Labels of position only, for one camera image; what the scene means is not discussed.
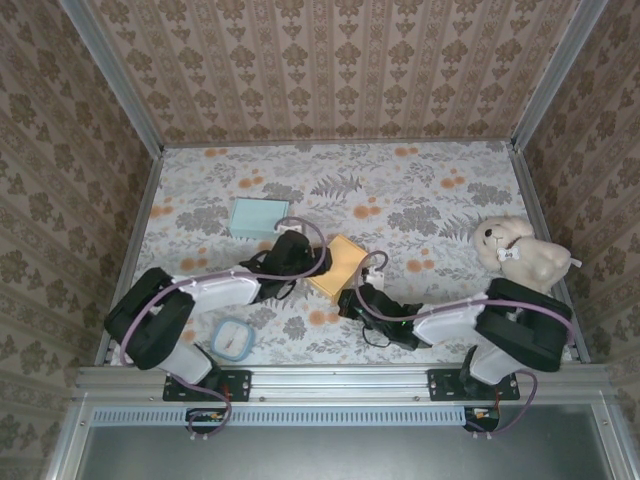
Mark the aluminium table side rail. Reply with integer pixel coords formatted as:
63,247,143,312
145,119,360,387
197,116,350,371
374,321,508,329
97,147,166,369
509,142,591,364

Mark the aluminium mounting rail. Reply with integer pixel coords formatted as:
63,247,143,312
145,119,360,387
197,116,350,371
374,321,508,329
74,364,614,405

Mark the grey metal panel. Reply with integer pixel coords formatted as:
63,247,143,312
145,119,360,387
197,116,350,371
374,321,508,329
79,404,614,480

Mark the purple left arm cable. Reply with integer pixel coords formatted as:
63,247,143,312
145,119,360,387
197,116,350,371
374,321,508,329
119,215,331,444

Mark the black connector board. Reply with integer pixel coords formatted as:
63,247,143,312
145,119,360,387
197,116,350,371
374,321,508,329
185,407,226,434
463,405,501,432

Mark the aluminium frame bar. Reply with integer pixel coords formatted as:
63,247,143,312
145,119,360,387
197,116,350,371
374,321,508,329
44,394,89,480
592,394,634,480

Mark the floral table mat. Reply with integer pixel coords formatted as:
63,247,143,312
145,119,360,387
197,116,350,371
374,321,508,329
102,142,586,366

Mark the grey slotted cable duct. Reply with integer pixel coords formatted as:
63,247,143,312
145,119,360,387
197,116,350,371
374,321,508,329
92,405,466,427

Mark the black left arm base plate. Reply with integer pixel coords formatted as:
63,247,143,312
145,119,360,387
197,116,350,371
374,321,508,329
162,368,252,403

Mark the orange paper box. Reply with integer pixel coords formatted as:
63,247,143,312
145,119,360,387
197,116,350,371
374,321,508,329
305,233,369,304

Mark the aluminium frame post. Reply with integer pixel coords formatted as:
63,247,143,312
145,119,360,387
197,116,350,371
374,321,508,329
512,0,611,151
59,0,166,156

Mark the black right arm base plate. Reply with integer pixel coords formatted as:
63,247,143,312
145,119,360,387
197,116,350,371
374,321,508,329
427,368,521,403

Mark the clear container with blue rim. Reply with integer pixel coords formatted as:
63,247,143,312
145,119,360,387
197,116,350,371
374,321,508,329
210,317,256,362

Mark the cream plush dog toy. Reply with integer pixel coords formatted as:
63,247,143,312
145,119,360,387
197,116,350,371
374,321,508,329
472,214,584,301

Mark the light blue paper box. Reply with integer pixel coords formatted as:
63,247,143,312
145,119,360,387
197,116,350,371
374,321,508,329
228,197,291,240

